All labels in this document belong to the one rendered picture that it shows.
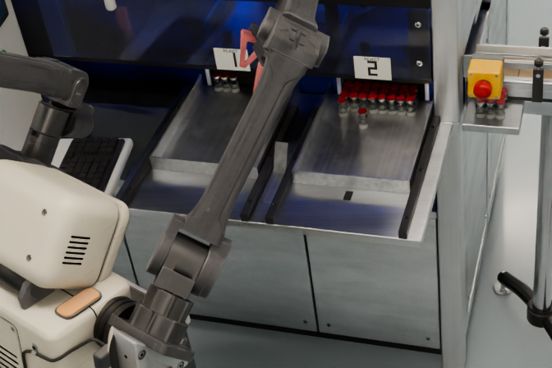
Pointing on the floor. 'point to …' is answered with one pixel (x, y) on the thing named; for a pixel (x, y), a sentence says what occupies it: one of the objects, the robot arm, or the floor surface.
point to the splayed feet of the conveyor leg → (506, 284)
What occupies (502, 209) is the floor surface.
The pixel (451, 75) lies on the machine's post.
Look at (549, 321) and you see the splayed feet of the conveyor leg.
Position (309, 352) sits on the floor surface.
